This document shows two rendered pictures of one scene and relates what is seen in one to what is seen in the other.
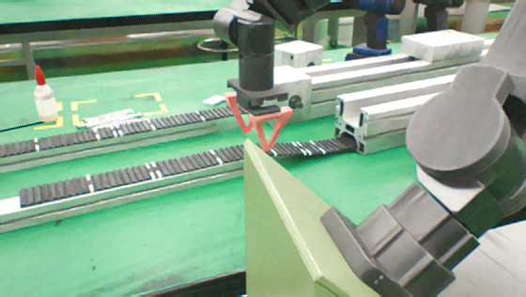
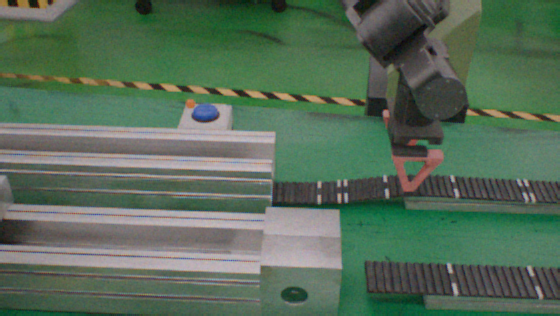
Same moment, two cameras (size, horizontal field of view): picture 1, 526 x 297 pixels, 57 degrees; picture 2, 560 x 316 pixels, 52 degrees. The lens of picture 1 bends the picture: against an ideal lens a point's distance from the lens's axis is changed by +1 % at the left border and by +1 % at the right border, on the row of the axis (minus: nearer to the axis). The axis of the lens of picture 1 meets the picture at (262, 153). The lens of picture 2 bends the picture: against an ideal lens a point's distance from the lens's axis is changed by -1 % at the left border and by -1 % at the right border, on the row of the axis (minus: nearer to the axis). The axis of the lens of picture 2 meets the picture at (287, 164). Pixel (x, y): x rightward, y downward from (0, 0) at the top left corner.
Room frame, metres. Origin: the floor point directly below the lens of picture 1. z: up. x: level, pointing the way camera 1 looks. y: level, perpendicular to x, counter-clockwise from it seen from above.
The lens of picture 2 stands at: (1.42, 0.18, 1.33)
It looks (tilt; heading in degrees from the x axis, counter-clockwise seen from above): 36 degrees down; 208
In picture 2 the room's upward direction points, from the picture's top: 1 degrees clockwise
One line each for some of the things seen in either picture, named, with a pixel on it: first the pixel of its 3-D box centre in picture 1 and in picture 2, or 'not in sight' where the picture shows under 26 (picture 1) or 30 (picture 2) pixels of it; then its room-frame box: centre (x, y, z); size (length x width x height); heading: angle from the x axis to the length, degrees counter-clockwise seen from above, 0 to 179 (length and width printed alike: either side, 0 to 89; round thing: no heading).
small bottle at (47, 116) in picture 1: (43, 94); not in sight; (0.95, 0.46, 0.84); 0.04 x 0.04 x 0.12
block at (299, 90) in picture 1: (284, 97); (300, 257); (0.96, -0.04, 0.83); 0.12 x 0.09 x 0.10; 26
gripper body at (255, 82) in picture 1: (256, 74); (416, 104); (0.74, 0.01, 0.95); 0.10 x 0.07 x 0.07; 27
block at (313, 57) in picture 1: (300, 66); not in sight; (1.20, -0.09, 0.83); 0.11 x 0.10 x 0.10; 41
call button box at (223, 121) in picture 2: not in sight; (206, 133); (0.77, -0.32, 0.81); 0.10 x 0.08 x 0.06; 26
